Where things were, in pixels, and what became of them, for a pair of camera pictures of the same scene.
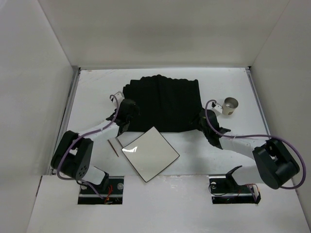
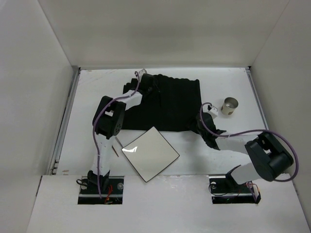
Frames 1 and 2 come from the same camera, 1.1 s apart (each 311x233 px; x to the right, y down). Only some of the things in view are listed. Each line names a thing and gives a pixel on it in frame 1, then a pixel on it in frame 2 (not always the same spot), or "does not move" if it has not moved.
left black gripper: x=131 y=108 -> x=131 y=85
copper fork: x=112 y=147 does not move
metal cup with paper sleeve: x=230 y=105 does not move
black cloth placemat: x=170 y=104 does not move
